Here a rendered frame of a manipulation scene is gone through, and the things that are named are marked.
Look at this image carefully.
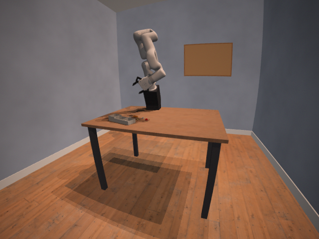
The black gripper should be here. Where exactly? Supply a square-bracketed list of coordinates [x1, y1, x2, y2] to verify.
[133, 76, 153, 94]

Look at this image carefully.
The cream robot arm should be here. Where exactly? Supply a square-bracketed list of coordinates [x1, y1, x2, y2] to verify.
[133, 29, 165, 91]

